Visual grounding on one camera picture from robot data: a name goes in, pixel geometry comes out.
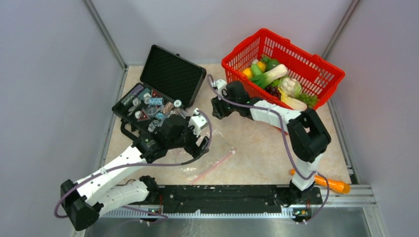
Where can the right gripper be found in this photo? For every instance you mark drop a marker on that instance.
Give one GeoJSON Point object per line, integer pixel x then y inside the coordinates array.
{"type": "Point", "coordinates": [218, 110]}

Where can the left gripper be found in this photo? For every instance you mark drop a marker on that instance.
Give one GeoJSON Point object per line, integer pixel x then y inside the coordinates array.
{"type": "Point", "coordinates": [193, 149]}

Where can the clear zip top bag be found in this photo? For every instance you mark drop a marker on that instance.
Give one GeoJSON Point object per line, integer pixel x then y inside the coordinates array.
{"type": "Point", "coordinates": [219, 151]}

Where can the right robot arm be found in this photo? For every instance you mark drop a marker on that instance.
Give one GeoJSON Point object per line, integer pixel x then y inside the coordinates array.
{"type": "Point", "coordinates": [307, 139]}

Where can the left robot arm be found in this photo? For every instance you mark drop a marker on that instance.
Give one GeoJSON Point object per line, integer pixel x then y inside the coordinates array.
{"type": "Point", "coordinates": [86, 200]}

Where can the green toy cucumber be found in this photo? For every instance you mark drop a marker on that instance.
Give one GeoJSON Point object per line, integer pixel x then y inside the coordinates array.
{"type": "Point", "coordinates": [255, 70]}

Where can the white dealer button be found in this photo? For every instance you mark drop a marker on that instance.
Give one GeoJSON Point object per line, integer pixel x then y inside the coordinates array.
{"type": "Point", "coordinates": [177, 103]}

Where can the white green toy leek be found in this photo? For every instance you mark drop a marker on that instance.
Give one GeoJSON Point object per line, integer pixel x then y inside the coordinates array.
{"type": "Point", "coordinates": [265, 79]}

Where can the red triangle card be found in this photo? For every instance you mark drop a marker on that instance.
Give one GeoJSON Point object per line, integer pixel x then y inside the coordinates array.
{"type": "Point", "coordinates": [142, 115]}

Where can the purple toy grapes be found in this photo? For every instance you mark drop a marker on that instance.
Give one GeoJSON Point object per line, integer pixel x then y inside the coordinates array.
{"type": "Point", "coordinates": [274, 91]}

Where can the green toy pepper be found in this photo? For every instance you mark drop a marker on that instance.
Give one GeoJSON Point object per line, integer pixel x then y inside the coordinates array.
{"type": "Point", "coordinates": [270, 63]}

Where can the black poker chip case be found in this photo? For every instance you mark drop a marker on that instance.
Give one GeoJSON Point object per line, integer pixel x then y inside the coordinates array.
{"type": "Point", "coordinates": [165, 75]}

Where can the toy cauliflower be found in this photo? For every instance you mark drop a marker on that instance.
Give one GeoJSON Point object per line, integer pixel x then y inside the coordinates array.
{"type": "Point", "coordinates": [290, 86]}

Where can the green toy grapes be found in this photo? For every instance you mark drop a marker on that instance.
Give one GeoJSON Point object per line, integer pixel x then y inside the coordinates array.
{"type": "Point", "coordinates": [309, 100]}

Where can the red plastic basket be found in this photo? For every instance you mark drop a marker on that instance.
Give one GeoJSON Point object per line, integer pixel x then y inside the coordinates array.
{"type": "Point", "coordinates": [316, 75]}

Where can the orange toy carrot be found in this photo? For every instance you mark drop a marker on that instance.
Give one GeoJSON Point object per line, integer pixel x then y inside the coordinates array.
{"type": "Point", "coordinates": [336, 186]}

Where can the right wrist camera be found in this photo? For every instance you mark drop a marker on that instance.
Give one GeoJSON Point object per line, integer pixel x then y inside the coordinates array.
{"type": "Point", "coordinates": [219, 85]}

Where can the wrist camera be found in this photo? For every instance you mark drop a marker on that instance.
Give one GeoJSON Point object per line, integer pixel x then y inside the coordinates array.
{"type": "Point", "coordinates": [219, 85]}
{"type": "Point", "coordinates": [197, 122]}

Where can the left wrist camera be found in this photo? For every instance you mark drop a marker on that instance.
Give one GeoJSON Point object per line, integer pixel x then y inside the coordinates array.
{"type": "Point", "coordinates": [197, 122]}

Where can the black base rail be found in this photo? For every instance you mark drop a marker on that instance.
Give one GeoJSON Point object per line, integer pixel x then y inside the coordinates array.
{"type": "Point", "coordinates": [227, 199]}

